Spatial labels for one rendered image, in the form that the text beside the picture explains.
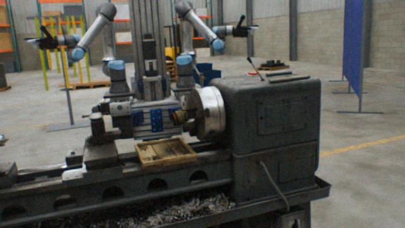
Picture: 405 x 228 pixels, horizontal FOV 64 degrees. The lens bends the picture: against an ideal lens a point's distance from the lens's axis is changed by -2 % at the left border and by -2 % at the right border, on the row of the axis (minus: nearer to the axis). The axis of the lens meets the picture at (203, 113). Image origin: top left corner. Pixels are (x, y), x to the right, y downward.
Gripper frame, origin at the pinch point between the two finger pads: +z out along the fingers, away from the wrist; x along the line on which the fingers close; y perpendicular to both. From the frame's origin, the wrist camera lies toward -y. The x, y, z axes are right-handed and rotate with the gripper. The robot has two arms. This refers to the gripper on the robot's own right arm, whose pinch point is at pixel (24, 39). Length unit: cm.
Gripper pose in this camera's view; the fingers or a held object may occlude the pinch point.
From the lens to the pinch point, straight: 248.5
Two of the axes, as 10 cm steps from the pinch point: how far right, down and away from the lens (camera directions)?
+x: -5.5, -3.0, 7.8
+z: -8.4, 1.7, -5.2
